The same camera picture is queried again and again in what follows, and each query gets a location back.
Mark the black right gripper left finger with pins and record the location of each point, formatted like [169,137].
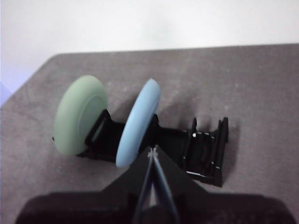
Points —
[130,179]

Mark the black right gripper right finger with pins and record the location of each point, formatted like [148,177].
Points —
[175,177]

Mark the blue round plate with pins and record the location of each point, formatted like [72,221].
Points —
[137,121]

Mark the green round plate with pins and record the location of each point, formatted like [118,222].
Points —
[77,112]

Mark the black plastic plate rack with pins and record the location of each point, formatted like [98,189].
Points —
[205,154]

